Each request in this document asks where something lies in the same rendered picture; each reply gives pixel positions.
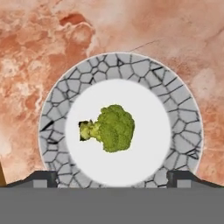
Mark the white plate with cracked-pattern rim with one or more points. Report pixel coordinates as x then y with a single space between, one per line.
122 87

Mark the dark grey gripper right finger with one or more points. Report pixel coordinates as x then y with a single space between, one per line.
179 176

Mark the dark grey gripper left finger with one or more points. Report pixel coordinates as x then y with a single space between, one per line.
43 176

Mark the green broccoli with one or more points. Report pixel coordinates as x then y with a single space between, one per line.
115 128

